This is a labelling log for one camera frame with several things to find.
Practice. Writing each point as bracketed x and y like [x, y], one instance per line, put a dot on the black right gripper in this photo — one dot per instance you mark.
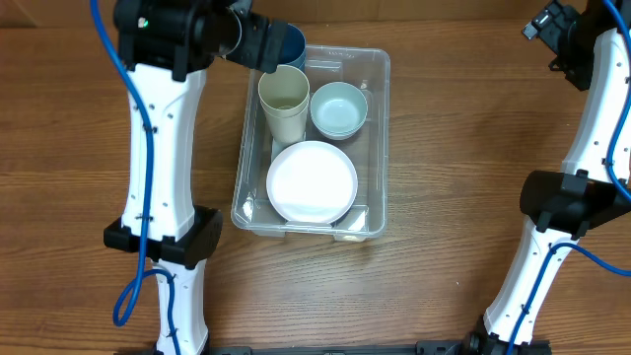
[546, 27]

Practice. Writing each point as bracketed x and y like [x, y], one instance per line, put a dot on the white label in bin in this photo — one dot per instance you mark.
[276, 149]

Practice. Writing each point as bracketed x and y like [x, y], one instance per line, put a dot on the beige cup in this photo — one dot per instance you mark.
[285, 96]

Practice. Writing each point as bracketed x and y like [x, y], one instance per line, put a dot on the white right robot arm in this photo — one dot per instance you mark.
[590, 190]

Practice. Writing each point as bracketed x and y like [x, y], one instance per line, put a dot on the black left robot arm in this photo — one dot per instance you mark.
[162, 54]

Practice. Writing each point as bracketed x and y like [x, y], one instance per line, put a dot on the pink plate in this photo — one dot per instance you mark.
[312, 182]

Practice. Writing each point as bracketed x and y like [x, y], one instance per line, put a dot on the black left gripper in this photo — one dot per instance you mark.
[248, 51]

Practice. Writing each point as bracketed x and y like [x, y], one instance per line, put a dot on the blue cup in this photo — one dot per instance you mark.
[294, 50]

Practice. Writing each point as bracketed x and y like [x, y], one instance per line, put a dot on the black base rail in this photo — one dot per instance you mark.
[370, 349]

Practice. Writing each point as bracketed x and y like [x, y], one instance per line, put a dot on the clear plastic storage bin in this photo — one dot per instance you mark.
[368, 69]

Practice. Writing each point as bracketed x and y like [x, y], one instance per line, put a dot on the grey small bowl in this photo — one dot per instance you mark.
[338, 110]

